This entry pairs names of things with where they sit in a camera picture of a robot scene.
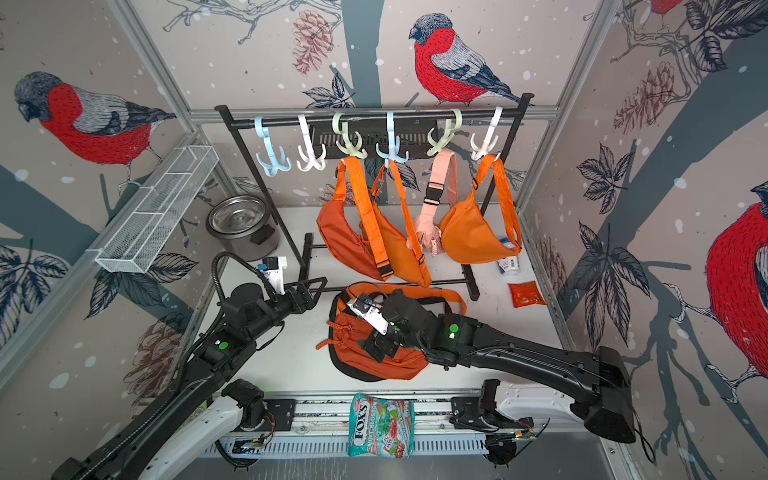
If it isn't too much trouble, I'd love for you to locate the white hook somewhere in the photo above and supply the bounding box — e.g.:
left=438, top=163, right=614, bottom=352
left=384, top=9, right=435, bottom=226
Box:
left=297, top=115, right=327, bottom=173
left=470, top=106, right=504, bottom=161

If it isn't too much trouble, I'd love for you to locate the light green hook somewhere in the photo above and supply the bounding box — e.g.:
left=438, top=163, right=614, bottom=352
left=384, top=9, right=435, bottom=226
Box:
left=331, top=112, right=368, bottom=160
left=427, top=109, right=463, bottom=157

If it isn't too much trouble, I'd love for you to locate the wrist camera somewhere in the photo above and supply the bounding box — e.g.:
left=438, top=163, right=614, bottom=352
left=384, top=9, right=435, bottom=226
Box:
left=347, top=294, right=389, bottom=335
left=258, top=256, right=287, bottom=295

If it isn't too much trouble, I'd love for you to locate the pink waist bag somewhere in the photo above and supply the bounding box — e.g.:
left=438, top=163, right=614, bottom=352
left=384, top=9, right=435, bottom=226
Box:
left=414, top=149, right=458, bottom=257

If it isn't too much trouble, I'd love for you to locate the stainless steel rice cooker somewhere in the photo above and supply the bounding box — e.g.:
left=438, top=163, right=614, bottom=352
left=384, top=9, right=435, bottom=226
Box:
left=206, top=195, right=281, bottom=261

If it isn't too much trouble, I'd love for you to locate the light blue hook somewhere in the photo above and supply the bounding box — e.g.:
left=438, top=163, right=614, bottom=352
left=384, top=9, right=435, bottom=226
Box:
left=375, top=111, right=410, bottom=166
left=254, top=117, right=292, bottom=178

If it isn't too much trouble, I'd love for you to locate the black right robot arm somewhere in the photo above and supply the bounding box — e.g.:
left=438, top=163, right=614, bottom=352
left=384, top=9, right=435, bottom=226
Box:
left=348, top=290, right=642, bottom=444

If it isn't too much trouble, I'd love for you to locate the orange backpack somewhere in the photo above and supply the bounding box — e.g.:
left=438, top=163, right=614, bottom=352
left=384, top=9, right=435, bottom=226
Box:
left=371, top=162, right=432, bottom=287

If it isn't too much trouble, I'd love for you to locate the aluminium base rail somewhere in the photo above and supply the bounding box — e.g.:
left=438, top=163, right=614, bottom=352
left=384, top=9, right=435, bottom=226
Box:
left=128, top=389, right=559, bottom=463

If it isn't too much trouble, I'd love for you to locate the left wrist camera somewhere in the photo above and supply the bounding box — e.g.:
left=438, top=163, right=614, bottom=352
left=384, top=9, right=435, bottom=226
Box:
left=258, top=256, right=287, bottom=295

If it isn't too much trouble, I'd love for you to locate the red snack packet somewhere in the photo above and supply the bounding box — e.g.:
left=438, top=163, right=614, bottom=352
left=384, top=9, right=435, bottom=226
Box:
left=508, top=281, right=546, bottom=308

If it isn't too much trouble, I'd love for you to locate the Fox's candy bag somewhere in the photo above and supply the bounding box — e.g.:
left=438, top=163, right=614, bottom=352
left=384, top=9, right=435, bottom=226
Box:
left=347, top=394, right=415, bottom=459

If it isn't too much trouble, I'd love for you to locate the black clothes rack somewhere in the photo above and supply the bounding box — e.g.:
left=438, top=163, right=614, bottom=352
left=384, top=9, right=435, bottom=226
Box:
left=214, top=92, right=535, bottom=301

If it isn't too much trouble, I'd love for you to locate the dark orange waist bag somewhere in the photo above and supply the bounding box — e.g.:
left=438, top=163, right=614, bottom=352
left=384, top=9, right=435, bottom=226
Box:
left=316, top=282, right=467, bottom=382

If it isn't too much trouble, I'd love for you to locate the white wire mesh shelf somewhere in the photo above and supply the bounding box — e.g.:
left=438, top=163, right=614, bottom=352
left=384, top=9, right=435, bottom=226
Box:
left=86, top=144, right=219, bottom=273

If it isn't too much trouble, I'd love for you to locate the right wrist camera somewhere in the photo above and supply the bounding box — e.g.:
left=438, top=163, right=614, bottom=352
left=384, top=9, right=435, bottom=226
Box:
left=347, top=294, right=389, bottom=335

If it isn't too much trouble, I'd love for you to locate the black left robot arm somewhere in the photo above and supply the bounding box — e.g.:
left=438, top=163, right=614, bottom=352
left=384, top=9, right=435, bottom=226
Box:
left=52, top=277, right=327, bottom=479

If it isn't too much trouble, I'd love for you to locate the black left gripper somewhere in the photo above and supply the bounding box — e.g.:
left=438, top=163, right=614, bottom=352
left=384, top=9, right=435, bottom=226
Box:
left=246, top=276, right=327, bottom=343

